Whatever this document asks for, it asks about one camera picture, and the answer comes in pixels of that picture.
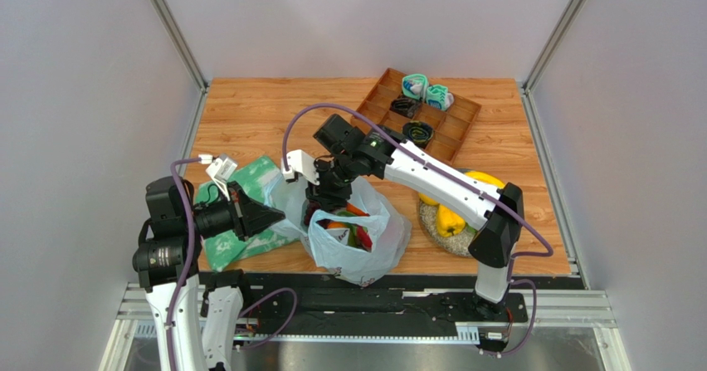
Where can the yellow fake lemon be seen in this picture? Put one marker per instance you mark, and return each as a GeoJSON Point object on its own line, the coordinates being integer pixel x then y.
{"type": "Point", "coordinates": [428, 200]}

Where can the translucent printed plastic bag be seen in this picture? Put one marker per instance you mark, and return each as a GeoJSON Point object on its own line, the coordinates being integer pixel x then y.
{"type": "Point", "coordinates": [389, 230]}

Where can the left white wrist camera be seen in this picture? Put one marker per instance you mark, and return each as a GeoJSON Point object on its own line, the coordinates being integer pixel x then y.
{"type": "Point", "coordinates": [219, 169]}

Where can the aluminium frame rail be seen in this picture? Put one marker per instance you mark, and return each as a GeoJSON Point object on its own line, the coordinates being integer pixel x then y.
{"type": "Point", "coordinates": [571, 328]}

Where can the speckled round plate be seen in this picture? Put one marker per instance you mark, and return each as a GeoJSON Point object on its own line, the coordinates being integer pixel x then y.
{"type": "Point", "coordinates": [456, 245]}

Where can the green white folded cloth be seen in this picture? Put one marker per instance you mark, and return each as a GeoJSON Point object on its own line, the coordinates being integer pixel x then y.
{"type": "Point", "coordinates": [233, 214]}

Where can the brown wooden compartment tray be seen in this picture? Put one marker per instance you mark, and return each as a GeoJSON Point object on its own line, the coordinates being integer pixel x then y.
{"type": "Point", "coordinates": [450, 128]}

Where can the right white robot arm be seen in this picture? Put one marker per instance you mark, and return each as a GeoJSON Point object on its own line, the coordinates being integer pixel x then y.
{"type": "Point", "coordinates": [494, 213]}

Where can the orange fake carrot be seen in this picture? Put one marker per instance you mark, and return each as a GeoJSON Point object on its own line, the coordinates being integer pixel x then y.
{"type": "Point", "coordinates": [353, 211]}

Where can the black item in tray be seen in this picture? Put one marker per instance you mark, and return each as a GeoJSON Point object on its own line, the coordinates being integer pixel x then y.
{"type": "Point", "coordinates": [405, 106]}

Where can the yellow fake bell pepper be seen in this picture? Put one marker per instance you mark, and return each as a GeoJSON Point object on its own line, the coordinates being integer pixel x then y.
{"type": "Point", "coordinates": [448, 223]}

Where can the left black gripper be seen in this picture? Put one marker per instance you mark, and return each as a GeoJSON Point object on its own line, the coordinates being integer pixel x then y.
{"type": "Point", "coordinates": [249, 215]}

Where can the teal white rolled sock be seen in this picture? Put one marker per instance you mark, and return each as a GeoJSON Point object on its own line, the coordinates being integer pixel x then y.
{"type": "Point", "coordinates": [415, 86]}
{"type": "Point", "coordinates": [439, 97]}

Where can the yellow fake banana bunch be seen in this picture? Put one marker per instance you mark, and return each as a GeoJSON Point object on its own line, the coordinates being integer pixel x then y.
{"type": "Point", "coordinates": [481, 177]}

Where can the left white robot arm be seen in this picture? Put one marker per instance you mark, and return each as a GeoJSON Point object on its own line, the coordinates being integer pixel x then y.
{"type": "Point", "coordinates": [193, 335]}

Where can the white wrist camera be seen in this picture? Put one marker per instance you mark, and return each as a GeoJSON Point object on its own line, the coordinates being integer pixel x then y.
{"type": "Point", "coordinates": [219, 169]}
{"type": "Point", "coordinates": [298, 163]}

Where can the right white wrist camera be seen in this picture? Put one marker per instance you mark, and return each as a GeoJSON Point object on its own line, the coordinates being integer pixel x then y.
{"type": "Point", "coordinates": [298, 163]}

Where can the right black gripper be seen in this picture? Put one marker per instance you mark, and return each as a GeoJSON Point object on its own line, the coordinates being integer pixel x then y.
{"type": "Point", "coordinates": [327, 195]}

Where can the pink fake dragon fruit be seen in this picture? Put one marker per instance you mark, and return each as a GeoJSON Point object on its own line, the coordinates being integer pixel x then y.
{"type": "Point", "coordinates": [350, 234]}

